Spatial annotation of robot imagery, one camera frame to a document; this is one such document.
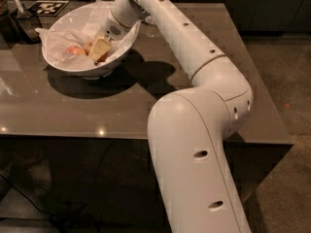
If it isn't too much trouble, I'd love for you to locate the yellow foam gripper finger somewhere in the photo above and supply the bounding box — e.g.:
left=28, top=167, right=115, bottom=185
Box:
left=88, top=37, right=112, bottom=62

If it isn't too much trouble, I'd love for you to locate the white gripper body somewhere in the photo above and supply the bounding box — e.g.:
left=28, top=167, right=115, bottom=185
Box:
left=100, top=12, right=130, bottom=41

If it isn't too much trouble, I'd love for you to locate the red yellow apple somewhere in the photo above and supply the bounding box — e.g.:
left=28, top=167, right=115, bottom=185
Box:
left=85, top=42, right=90, bottom=56
left=66, top=46, right=86, bottom=55

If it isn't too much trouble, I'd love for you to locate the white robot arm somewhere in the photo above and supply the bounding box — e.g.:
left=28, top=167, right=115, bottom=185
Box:
left=102, top=0, right=253, bottom=233

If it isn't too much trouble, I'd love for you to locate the white bowl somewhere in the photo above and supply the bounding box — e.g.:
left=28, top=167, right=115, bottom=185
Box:
left=41, top=1, right=142, bottom=81

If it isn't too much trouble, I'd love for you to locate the white paper in bowl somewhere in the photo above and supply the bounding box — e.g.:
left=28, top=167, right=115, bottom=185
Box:
left=34, top=0, right=142, bottom=72

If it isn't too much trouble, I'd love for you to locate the clear plastic water bottle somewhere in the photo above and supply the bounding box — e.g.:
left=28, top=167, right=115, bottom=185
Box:
left=142, top=9, right=155, bottom=25

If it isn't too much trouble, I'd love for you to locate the black white marker tag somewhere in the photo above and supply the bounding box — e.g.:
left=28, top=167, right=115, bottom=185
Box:
left=28, top=0, right=68, bottom=17

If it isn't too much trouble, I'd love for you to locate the black scoop with handle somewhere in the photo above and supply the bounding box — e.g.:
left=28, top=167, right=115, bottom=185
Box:
left=12, top=0, right=41, bottom=44

